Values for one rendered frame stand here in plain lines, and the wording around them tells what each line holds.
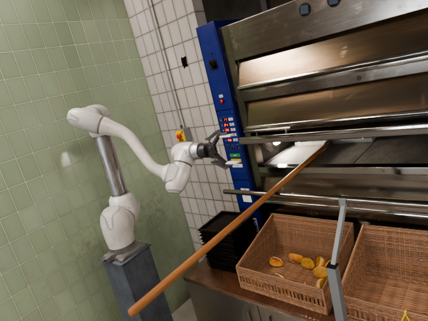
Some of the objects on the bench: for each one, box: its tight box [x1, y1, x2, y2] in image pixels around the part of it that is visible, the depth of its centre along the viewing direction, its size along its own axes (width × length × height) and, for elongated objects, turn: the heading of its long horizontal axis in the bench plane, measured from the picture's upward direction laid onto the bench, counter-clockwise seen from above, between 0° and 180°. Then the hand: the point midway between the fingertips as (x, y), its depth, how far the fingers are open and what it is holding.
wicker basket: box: [341, 224, 428, 321], centre depth 154 cm, size 49×56×28 cm
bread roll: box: [301, 257, 315, 269], centre depth 202 cm, size 6×10×7 cm
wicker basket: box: [236, 213, 354, 315], centre depth 195 cm, size 49×56×28 cm
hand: (233, 149), depth 158 cm, fingers open, 13 cm apart
